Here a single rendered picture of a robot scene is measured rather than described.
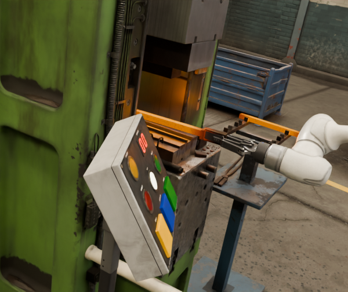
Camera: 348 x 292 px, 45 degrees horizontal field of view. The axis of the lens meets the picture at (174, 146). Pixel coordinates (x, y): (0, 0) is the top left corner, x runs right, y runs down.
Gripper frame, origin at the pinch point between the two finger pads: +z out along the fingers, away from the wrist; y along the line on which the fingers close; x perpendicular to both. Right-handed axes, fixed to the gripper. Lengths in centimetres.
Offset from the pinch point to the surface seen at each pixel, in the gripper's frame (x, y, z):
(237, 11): -9, 809, 295
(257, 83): -56, 355, 86
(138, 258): -5, -70, -14
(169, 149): -6.0, -11.8, 11.7
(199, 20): 39.6, -10.3, 10.1
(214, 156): -14.5, 15.4, 3.5
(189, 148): -8.6, 1.8, 9.5
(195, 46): 31.5, -10.0, 10.0
